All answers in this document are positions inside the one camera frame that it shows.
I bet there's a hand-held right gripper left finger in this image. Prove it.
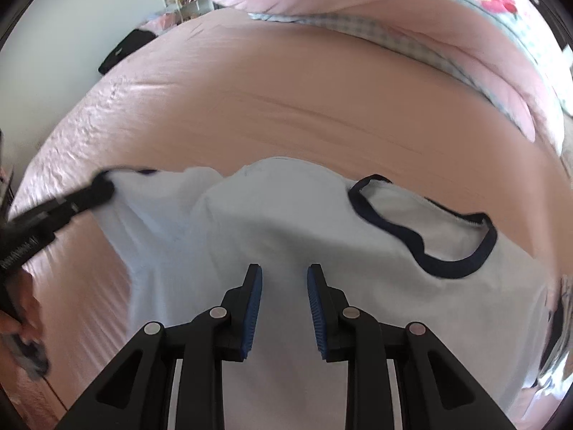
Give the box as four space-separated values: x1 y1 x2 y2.
54 263 264 430

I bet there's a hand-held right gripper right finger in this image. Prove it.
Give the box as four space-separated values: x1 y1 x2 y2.
307 263 517 430

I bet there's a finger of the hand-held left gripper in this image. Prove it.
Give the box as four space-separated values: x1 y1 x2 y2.
42 174 116 220
51 189 116 234

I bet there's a light blue navy-trimmed T-shirt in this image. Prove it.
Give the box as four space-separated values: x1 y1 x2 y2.
96 157 560 430

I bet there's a stack of folded clothes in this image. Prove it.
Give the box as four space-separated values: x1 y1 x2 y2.
544 273 573 406

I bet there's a person's left hand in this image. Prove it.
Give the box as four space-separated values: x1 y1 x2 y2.
0 273 45 343

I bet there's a pink storage box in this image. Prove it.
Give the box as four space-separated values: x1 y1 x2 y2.
148 11 180 37

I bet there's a bed with pink sheet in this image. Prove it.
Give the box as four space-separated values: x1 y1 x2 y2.
9 6 573 430

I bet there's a folded pink checked duvet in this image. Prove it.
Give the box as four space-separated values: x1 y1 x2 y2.
205 0 573 153

